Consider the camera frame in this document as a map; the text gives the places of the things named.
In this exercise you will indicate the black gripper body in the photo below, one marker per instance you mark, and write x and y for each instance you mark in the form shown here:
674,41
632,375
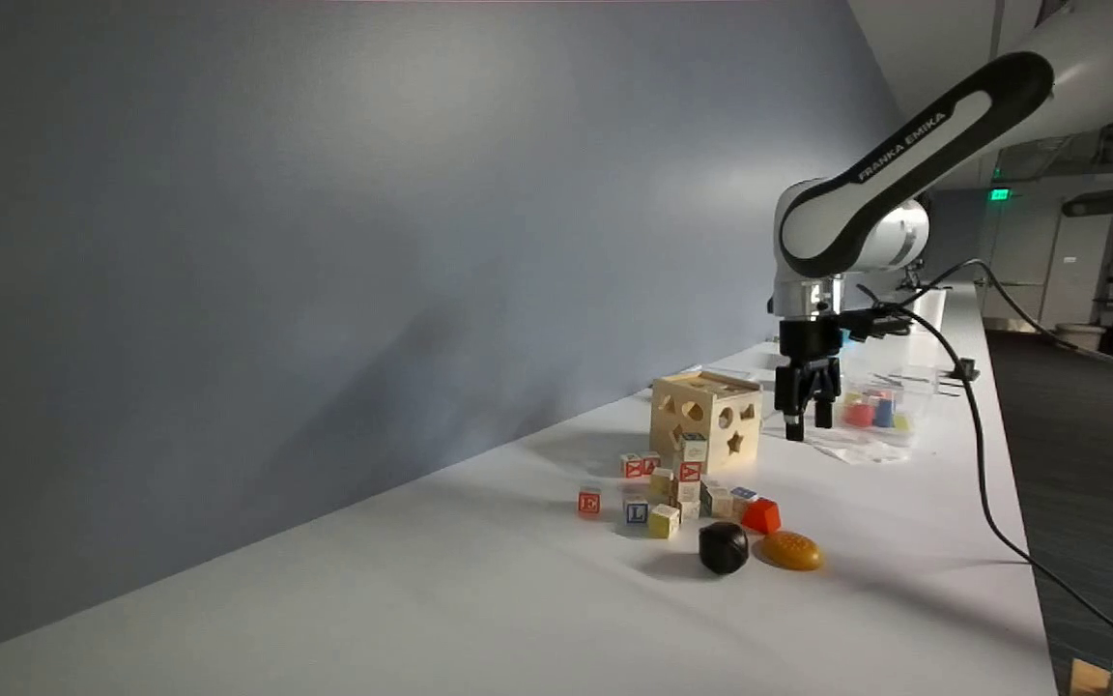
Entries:
811,341

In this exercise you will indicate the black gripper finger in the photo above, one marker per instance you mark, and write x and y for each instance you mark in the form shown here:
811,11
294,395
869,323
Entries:
824,399
794,411

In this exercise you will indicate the blue and white letter cube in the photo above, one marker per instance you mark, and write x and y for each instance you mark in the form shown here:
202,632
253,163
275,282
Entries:
743,492

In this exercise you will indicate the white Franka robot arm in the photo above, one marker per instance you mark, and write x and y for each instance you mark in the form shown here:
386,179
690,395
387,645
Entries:
919,138

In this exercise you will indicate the wooden shape sorting box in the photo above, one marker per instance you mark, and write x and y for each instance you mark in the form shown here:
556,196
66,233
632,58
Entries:
704,419

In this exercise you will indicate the cream wooden letter block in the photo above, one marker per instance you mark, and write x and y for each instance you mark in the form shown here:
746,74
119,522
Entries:
695,448
719,500
665,522
661,488

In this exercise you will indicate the red polyhedron block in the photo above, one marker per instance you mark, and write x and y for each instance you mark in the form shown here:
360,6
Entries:
763,515

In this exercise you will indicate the orange toy block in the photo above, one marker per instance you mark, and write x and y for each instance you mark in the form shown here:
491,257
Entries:
789,551

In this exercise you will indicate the black round ball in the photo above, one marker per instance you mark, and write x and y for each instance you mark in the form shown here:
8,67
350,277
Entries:
723,545

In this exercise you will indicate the blue letter block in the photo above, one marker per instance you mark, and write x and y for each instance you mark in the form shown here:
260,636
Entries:
634,510

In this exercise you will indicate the green exit sign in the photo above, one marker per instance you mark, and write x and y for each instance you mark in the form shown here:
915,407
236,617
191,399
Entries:
999,196

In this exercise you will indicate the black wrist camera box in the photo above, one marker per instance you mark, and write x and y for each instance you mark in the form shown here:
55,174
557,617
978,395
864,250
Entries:
880,317

